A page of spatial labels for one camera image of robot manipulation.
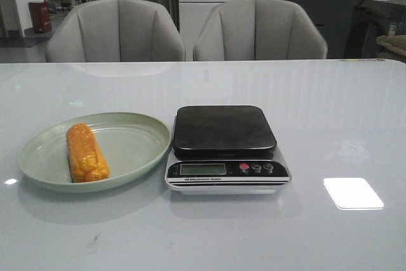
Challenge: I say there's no orange corn cob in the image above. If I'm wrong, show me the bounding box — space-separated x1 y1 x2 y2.
65 123 110 183

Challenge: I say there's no black silver kitchen scale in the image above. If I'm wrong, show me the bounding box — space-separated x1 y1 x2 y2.
164 105 292 195

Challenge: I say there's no grey upholstered chair right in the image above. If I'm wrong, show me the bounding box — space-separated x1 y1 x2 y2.
193 0 328 62

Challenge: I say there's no grey upholstered chair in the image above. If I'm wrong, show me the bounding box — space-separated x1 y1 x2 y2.
193 0 328 62
45 0 186 63

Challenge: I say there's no light green oval plate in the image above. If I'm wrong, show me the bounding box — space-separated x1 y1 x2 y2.
17 112 171 193

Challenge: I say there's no grey upholstered chair left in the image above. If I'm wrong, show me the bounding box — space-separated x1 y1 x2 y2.
45 0 186 63

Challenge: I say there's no red trash bin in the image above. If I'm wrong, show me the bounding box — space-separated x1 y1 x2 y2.
29 1 52 33

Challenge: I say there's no black appliance at right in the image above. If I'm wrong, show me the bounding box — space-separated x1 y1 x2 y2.
344 0 405 58

